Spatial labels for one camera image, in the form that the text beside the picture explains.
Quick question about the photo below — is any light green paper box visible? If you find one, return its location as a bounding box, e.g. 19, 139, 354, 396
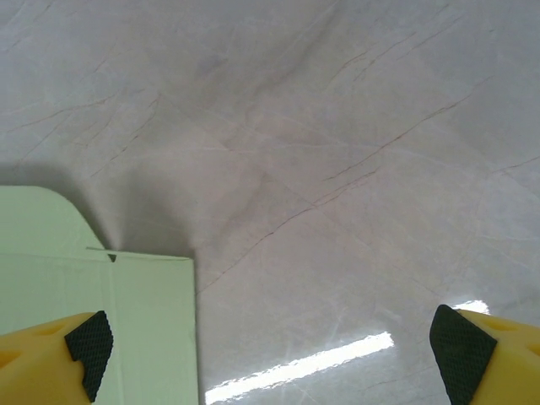
0, 185, 199, 405

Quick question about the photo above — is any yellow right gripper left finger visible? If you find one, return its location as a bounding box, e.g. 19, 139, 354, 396
0, 310, 115, 405

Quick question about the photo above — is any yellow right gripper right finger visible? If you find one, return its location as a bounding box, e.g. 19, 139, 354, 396
429, 304, 540, 405

